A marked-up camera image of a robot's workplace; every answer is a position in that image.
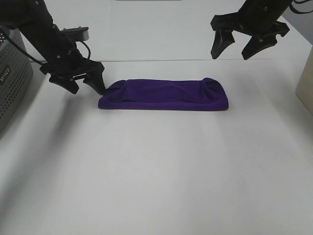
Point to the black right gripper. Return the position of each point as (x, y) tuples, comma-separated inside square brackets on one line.
[(258, 18)]

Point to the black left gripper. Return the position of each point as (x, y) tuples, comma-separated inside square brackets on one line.
[(75, 66)]

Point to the purple towel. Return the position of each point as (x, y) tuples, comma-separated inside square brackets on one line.
[(148, 94)]

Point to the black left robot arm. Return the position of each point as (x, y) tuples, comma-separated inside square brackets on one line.
[(33, 20)]

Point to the grey perforated plastic basket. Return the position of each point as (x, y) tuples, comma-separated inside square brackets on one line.
[(16, 74)]

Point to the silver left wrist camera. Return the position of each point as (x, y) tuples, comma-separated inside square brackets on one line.
[(78, 34)]

